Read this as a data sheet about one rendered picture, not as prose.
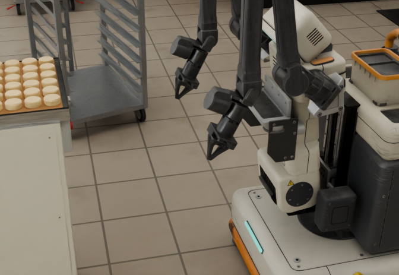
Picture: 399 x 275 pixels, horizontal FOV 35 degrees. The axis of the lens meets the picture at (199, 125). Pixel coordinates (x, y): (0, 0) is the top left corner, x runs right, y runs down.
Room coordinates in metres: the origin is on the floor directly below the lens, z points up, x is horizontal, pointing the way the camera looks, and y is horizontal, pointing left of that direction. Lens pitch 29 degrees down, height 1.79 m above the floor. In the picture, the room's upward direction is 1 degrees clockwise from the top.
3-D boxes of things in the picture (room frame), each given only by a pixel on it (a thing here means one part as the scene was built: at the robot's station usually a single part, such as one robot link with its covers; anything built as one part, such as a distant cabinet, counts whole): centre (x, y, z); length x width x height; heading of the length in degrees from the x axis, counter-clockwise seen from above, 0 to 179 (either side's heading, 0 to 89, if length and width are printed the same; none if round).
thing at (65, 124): (1.89, 0.46, 0.77); 0.24 x 0.04 x 0.14; 16
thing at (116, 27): (3.48, 0.49, 0.51); 0.64 x 0.03 x 0.03; 29
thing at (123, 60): (3.48, 0.49, 0.33); 0.64 x 0.03 x 0.03; 29
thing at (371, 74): (2.03, -0.64, 0.87); 0.23 x 0.15 x 0.11; 15
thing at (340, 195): (1.89, -0.38, 0.45); 0.28 x 0.27 x 0.25; 15
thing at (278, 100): (1.92, -0.25, 0.77); 0.28 x 0.16 x 0.22; 15
